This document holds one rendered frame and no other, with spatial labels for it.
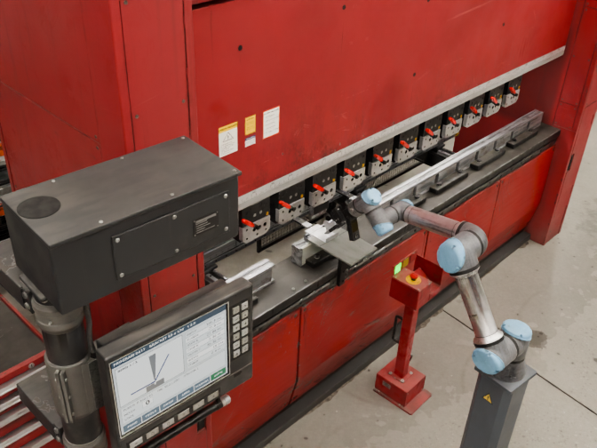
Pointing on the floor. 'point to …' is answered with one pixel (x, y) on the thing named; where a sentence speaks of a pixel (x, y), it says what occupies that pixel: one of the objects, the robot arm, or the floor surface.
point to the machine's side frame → (555, 116)
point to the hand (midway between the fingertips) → (331, 231)
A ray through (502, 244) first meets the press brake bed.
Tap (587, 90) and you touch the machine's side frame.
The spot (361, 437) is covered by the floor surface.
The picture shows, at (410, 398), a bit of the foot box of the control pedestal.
